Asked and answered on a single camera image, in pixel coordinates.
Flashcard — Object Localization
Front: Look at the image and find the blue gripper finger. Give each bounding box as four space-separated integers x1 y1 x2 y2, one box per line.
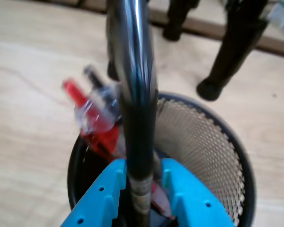
160 157 236 227
60 158 127 227

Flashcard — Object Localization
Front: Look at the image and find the black mesh pen holder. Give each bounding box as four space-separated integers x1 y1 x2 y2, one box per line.
66 92 257 227

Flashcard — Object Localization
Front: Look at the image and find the red clear pen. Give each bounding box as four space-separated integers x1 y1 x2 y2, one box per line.
61 79 177 219

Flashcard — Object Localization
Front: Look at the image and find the thick black retractable pen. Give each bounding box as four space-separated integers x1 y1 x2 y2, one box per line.
106 0 160 227

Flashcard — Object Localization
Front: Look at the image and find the grey grip clear pen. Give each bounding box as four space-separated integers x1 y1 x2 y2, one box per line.
82 65 124 128

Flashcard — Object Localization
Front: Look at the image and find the black stand leg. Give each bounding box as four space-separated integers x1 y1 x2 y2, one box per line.
162 0 202 42
195 0 269 102

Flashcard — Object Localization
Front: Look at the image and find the brown wooden strip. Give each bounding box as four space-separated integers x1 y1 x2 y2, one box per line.
35 0 284 60

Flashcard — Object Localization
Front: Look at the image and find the white printed paper package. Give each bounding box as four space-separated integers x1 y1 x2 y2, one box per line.
267 0 284 40

